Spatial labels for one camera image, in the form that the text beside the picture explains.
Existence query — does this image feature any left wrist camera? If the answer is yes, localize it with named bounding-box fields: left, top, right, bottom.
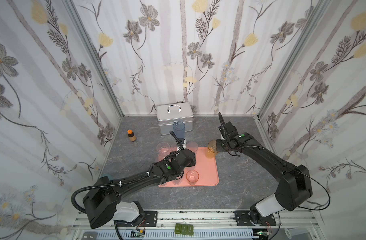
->
left=179, top=138, right=186, bottom=149

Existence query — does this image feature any clear glass five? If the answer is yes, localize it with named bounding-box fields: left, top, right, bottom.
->
left=172, top=176, right=184, bottom=185

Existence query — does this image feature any brown bottle orange cap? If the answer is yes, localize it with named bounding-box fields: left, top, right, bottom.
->
left=127, top=130, right=137, bottom=142

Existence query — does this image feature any pink plastic cup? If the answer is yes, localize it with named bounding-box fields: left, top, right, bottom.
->
left=186, top=170, right=200, bottom=186

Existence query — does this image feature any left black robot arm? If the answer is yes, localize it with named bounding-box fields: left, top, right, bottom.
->
left=71, top=149, right=196, bottom=229

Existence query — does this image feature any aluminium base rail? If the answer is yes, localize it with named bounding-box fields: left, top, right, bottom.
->
left=68, top=209, right=326, bottom=240

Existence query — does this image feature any clear glass one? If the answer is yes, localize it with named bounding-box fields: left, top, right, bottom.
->
left=157, top=142, right=170, bottom=156

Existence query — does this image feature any yellow plastic tumbler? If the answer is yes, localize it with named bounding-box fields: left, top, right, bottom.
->
left=206, top=140, right=219, bottom=159

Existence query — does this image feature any blue plastic tumbler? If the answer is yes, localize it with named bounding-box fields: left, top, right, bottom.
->
left=173, top=121, right=186, bottom=139

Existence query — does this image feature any frosted white cup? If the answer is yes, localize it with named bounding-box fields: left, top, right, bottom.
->
left=186, top=142, right=199, bottom=153

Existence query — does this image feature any silver aluminium case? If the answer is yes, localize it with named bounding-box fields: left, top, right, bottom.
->
left=156, top=103, right=194, bottom=136

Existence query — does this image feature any green terminal block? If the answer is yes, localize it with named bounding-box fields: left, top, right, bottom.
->
left=174, top=223, right=194, bottom=236

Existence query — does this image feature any pink plastic tray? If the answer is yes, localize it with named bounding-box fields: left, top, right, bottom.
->
left=159, top=147, right=219, bottom=188

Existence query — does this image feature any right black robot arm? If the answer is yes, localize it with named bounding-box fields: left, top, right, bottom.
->
left=216, top=117, right=314, bottom=226

